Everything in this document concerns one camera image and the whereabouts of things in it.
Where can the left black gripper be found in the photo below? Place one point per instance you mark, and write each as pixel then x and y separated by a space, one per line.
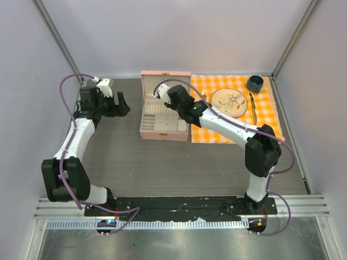
pixel 121 110

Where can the pink jewelry box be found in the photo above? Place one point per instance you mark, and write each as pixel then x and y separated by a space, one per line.
pixel 155 111

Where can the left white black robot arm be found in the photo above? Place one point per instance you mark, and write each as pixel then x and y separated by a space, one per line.
pixel 64 176

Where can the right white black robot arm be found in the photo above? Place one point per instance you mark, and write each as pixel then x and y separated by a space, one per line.
pixel 261 151

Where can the gold fork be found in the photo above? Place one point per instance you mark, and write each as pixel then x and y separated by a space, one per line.
pixel 204 95

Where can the bird pattern plate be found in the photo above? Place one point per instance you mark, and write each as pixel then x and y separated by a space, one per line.
pixel 231 102

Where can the gold knife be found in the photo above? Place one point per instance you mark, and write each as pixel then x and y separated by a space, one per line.
pixel 255 119

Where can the dark blue mug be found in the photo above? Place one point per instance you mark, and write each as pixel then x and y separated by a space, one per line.
pixel 255 83

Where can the orange checkered cloth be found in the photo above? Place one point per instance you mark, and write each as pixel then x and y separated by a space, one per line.
pixel 266 109

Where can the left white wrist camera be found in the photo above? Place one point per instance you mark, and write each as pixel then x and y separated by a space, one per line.
pixel 105 86

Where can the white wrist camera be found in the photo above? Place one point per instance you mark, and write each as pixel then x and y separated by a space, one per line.
pixel 161 92
pixel 105 86

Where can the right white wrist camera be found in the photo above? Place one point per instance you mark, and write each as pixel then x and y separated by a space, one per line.
pixel 161 92

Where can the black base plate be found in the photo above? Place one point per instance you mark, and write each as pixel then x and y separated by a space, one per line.
pixel 184 209

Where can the white slotted cable duct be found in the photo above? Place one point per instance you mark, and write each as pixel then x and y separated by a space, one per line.
pixel 105 224

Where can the aluminium frame rail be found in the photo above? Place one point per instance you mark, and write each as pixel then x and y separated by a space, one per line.
pixel 300 206

